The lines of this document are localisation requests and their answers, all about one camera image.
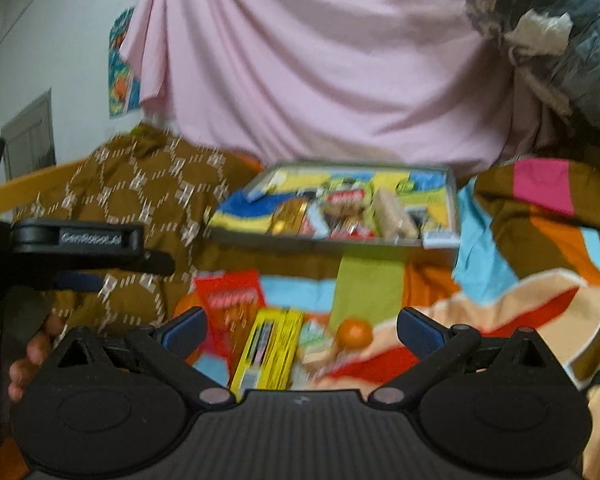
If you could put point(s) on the orange mandarin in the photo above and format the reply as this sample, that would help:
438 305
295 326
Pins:
354 334

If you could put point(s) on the cartoon wall poster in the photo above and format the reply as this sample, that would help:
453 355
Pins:
123 87

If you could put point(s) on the brown PF patterned blanket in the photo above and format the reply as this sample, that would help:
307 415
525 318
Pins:
170 187

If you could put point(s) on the grey tray with drawing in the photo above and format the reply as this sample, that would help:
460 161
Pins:
244 217

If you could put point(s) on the green label biscuit packet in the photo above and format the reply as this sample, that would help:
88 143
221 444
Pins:
317 347

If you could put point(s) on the yellow green cracker packet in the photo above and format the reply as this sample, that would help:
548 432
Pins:
268 355

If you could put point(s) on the colourful cartoon bedspread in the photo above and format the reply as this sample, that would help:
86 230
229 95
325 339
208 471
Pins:
529 257

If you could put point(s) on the plastic wrapped clothes bundle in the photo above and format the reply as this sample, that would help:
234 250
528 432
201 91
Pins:
555 44

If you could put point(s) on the grey door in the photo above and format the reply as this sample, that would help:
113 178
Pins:
29 139

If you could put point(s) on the pink hanging sheet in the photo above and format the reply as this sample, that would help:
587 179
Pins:
380 80

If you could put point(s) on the red chicken foot snack packet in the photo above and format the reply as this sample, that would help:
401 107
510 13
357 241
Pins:
231 301

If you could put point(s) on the gold snack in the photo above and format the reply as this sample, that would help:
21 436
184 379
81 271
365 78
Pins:
288 217

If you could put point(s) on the red packet braised eggs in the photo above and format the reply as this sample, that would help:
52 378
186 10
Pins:
346 214

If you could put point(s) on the person's left hand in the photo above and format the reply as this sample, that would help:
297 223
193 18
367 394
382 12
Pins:
22 371

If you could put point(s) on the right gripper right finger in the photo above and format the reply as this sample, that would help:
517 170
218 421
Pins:
438 349

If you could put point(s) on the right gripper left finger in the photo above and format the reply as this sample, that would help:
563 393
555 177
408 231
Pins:
164 352

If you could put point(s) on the puffed rice bar packet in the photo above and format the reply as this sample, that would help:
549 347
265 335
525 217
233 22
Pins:
393 222

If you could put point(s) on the wooden bed frame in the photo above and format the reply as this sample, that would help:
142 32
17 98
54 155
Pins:
21 191

